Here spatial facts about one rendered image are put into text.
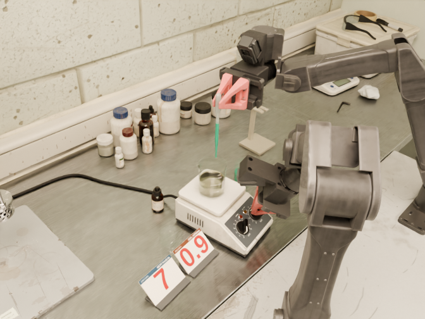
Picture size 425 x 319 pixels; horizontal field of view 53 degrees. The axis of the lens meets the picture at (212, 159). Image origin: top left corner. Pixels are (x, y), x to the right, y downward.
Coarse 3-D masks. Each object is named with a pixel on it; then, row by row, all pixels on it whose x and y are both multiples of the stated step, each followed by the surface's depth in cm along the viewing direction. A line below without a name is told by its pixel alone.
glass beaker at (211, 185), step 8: (200, 160) 95; (208, 160) 97; (216, 160) 97; (224, 160) 96; (200, 168) 93; (208, 168) 99; (216, 168) 99; (224, 168) 97; (200, 176) 94; (208, 176) 93; (216, 176) 93; (224, 176) 95; (200, 184) 96; (208, 184) 94; (216, 184) 94; (224, 184) 96; (200, 192) 97; (208, 192) 96; (216, 192) 96
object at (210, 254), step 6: (210, 252) 95; (216, 252) 95; (204, 258) 94; (210, 258) 94; (180, 264) 92; (198, 264) 92; (204, 264) 92; (186, 270) 90; (192, 270) 91; (198, 270) 91; (192, 276) 90
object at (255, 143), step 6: (258, 108) 123; (264, 108) 124; (252, 114) 126; (252, 120) 127; (252, 126) 128; (252, 132) 130; (246, 138) 132; (252, 138) 131; (258, 138) 132; (264, 138) 133; (240, 144) 130; (246, 144) 129; (252, 144) 129; (258, 144) 130; (264, 144) 130; (270, 144) 130; (252, 150) 127; (258, 150) 127; (264, 150) 127
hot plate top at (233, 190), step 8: (192, 184) 101; (232, 184) 101; (184, 192) 98; (192, 192) 98; (224, 192) 99; (232, 192) 99; (240, 192) 99; (192, 200) 96; (200, 200) 96; (208, 200) 97; (216, 200) 97; (224, 200) 97; (232, 200) 97; (208, 208) 94; (216, 208) 94; (224, 208) 95
